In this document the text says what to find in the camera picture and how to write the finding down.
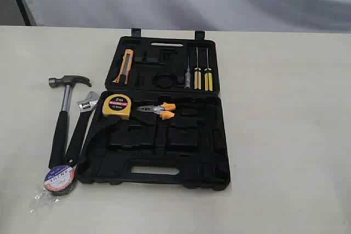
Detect claw hammer black grip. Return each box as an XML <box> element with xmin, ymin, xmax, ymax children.
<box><xmin>48</xmin><ymin>75</ymin><xmax>92</xmax><ymax>169</ymax></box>

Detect electrical tape roll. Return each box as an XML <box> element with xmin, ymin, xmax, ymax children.
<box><xmin>27</xmin><ymin>165</ymin><xmax>77</xmax><ymax>214</ymax></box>

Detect black plastic tool case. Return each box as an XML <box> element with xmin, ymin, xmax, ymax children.
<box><xmin>76</xmin><ymin>28</ymin><xmax>230</xmax><ymax>191</ymax></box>

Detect yellow screwdriver left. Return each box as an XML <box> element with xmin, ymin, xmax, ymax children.
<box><xmin>194</xmin><ymin>47</ymin><xmax>201</xmax><ymax>90</ymax></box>

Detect yellow screwdriver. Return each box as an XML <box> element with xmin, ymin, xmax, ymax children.
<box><xmin>194</xmin><ymin>47</ymin><xmax>201</xmax><ymax>90</ymax></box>
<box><xmin>205</xmin><ymin>48</ymin><xmax>213</xmax><ymax>91</ymax></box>

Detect yellow screwdriver right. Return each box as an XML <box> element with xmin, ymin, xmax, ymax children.
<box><xmin>205</xmin><ymin>48</ymin><xmax>213</xmax><ymax>91</ymax></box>

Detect orange utility knife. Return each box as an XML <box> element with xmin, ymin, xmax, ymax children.
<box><xmin>113</xmin><ymin>49</ymin><xmax>134</xmax><ymax>84</ymax></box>

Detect yellow measuring tape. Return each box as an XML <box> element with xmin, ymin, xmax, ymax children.
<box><xmin>102</xmin><ymin>94</ymin><xmax>132</xmax><ymax>120</ymax></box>

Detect orange handled pliers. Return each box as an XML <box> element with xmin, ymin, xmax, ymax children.
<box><xmin>136</xmin><ymin>102</ymin><xmax>176</xmax><ymax>121</ymax></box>

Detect clear handled test screwdriver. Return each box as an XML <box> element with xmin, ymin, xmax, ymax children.
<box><xmin>184</xmin><ymin>56</ymin><xmax>191</xmax><ymax>88</ymax></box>

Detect adjustable wrench black handle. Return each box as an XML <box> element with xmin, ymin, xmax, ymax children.
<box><xmin>64</xmin><ymin>92</ymin><xmax>99</xmax><ymax>167</ymax></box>

